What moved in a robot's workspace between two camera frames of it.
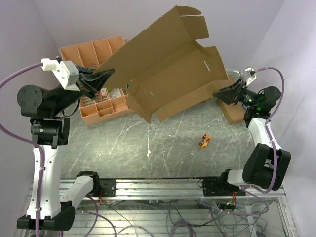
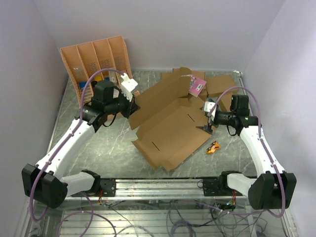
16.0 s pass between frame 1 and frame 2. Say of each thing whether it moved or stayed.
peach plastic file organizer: stayed
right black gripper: moved
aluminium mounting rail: stayed
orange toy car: moved
